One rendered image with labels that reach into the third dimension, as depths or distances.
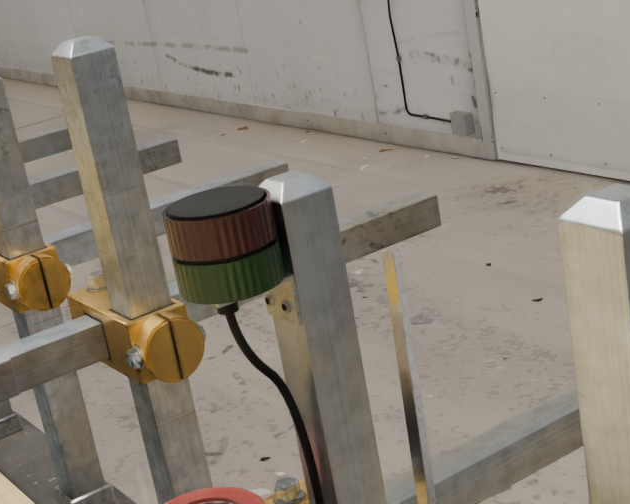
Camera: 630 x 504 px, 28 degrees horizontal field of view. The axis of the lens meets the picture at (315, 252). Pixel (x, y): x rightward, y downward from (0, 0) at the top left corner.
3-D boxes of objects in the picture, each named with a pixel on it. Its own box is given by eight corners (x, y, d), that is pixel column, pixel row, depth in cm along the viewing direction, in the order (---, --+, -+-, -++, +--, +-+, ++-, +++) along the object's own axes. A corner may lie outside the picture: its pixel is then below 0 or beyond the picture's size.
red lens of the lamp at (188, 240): (241, 216, 73) (234, 180, 72) (298, 233, 68) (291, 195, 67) (151, 249, 70) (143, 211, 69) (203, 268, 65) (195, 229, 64)
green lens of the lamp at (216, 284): (249, 256, 74) (242, 221, 73) (306, 276, 69) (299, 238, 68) (160, 290, 71) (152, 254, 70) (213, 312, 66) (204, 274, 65)
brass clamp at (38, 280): (28, 271, 126) (16, 224, 124) (83, 299, 115) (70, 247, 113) (-30, 291, 123) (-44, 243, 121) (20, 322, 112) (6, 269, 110)
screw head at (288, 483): (293, 486, 86) (290, 471, 85) (310, 496, 84) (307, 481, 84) (268, 499, 85) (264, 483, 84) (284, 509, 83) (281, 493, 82)
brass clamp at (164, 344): (138, 327, 106) (125, 271, 104) (218, 366, 95) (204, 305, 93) (72, 352, 103) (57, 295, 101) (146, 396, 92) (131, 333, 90)
